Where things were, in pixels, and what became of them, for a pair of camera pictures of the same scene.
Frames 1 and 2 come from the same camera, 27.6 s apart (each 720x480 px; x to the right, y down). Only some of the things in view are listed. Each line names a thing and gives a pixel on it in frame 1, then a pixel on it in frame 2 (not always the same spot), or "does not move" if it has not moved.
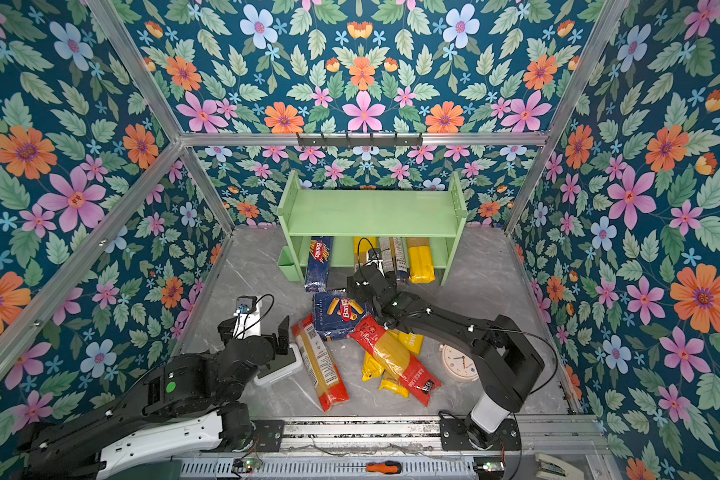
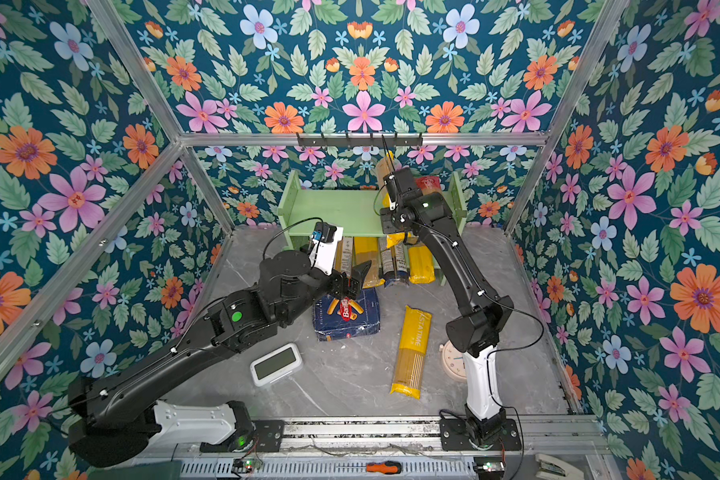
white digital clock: x=282 y=366 does not move
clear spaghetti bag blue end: x=395 y=253 does not move
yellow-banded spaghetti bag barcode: x=421 y=260 does not move
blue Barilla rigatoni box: x=336 y=312 does not move
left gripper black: x=278 y=339 to x=356 y=282
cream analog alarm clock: x=458 y=363 does not move
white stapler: x=551 y=468 does not move
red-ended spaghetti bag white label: x=319 y=364 to x=344 y=257
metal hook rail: x=372 y=142 does not move
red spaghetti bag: x=396 y=360 to x=429 y=184
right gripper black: x=353 y=287 to x=387 y=225
